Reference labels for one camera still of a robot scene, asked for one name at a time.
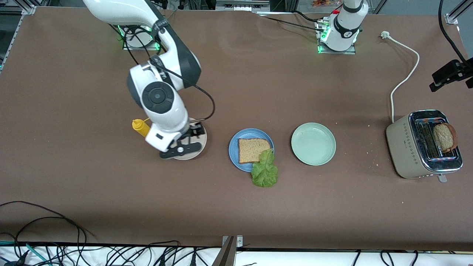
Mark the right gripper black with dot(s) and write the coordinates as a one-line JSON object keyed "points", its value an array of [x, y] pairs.
{"points": [[193, 132]]}

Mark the green lettuce leaf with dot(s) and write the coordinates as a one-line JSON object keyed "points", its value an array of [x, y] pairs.
{"points": [[264, 171]]}

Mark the yellow mustard squeeze bottle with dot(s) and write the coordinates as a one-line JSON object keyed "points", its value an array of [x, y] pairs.
{"points": [[139, 126]]}

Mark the aluminium frame profile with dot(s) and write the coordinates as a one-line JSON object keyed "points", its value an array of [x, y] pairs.
{"points": [[18, 10]]}

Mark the beige round plate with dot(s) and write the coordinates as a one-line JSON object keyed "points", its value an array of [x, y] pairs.
{"points": [[195, 155]]}

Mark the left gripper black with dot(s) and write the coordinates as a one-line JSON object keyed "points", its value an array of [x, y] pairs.
{"points": [[451, 71]]}

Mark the aluminium corner profile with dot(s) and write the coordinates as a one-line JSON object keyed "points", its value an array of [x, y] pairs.
{"points": [[452, 17]]}

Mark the blue round plate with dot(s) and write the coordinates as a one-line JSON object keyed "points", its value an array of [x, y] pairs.
{"points": [[233, 155]]}

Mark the green round plate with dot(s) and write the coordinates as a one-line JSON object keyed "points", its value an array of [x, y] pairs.
{"points": [[313, 144]]}

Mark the orange packet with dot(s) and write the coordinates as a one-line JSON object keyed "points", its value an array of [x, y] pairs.
{"points": [[325, 3]]}

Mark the grey power strip box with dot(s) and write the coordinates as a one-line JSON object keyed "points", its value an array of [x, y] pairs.
{"points": [[242, 5]]}

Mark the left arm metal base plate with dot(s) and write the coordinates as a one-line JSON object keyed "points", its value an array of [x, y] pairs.
{"points": [[351, 51]]}

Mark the beige chrome toaster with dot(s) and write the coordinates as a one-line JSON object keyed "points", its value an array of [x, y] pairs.
{"points": [[402, 147]]}

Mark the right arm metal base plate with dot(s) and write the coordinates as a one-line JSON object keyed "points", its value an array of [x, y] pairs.
{"points": [[140, 47]]}

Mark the round-topped brown bread slice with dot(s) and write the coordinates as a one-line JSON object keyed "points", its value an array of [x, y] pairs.
{"points": [[444, 137]]}

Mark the square brown bread slice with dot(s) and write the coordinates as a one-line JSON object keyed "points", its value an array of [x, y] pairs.
{"points": [[251, 149]]}

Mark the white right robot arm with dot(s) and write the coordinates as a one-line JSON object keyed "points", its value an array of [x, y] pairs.
{"points": [[159, 96]]}

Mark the metal table edge bracket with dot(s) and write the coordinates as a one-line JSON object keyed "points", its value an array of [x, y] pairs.
{"points": [[229, 253]]}

